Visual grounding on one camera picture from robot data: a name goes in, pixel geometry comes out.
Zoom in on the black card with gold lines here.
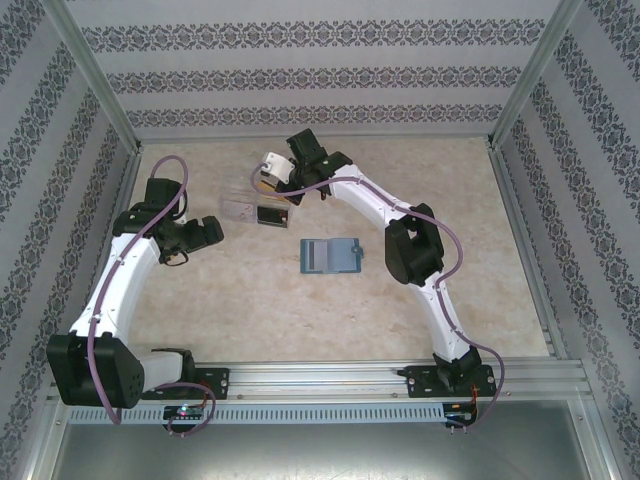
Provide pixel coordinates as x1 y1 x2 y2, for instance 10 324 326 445
255 203 292 229

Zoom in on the white VIP card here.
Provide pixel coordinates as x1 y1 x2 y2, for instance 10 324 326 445
223 198 255 222

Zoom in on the teal leather card holder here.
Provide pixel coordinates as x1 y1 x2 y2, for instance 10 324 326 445
298 237 365 275

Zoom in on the clear acrylic card stand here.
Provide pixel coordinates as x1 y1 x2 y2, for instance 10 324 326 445
219 169 294 230

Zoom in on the grey metal panel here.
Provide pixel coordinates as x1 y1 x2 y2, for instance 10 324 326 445
14 399 631 480

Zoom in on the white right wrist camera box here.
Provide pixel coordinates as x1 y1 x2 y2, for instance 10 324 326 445
263 151 297 187

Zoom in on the aluminium side rail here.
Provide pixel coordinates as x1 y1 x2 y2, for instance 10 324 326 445
69 147 146 365
487 142 571 361

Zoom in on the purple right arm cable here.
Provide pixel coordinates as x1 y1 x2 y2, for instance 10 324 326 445
249 160 505 437

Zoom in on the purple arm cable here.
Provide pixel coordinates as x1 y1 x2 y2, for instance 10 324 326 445
85 155 217 439
249 160 505 437

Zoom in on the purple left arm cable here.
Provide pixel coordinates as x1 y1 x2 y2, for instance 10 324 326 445
85 155 217 439

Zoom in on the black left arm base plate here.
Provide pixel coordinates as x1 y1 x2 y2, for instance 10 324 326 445
149 367 232 402

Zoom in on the aluminium frame post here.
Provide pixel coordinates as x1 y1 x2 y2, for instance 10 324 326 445
48 0 146 154
485 0 585 150

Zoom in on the aluminium mounting rail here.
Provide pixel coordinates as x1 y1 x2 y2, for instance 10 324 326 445
47 362 587 401

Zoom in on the slotted grey cable duct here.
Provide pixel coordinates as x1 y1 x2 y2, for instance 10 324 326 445
67 403 447 426

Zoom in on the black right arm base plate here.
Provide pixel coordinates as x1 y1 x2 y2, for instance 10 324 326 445
403 364 499 400

